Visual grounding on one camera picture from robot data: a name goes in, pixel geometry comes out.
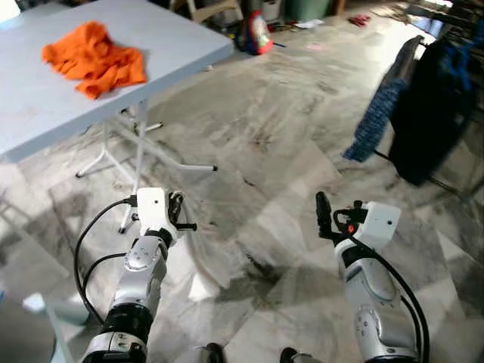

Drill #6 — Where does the pale grey folding table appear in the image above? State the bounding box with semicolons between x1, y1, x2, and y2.
0;0;235;231

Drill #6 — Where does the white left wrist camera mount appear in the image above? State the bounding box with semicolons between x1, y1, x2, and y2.
135;188;178;241

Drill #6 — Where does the blue plaid shirt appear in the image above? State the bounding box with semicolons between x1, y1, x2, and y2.
342;76;405;163

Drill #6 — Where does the robot left leg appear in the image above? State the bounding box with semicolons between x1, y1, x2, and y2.
193;343;226;363

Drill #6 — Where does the red blue backpack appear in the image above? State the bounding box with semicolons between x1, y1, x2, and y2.
238;9;275;56

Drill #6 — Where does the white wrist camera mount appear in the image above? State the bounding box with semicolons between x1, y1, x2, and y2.
354;200;402;250
135;188;178;241

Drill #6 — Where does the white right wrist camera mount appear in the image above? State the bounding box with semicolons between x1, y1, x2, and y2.
354;200;402;250

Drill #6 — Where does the white beige high chair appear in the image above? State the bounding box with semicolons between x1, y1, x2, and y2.
185;0;243;22

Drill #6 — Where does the teal plastic bin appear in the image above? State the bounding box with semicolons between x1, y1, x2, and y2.
284;0;334;22

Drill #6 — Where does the dark navy garment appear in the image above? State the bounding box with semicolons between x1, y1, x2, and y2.
388;38;477;186

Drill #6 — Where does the black clothes drying rack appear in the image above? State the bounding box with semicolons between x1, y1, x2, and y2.
374;0;484;197

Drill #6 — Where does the orange shirt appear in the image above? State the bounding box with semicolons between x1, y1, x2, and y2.
42;20;148;101

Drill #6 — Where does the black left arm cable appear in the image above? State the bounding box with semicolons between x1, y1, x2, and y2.
73;195;141;326

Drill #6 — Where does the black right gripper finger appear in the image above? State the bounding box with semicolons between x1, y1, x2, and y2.
315;191;334;239

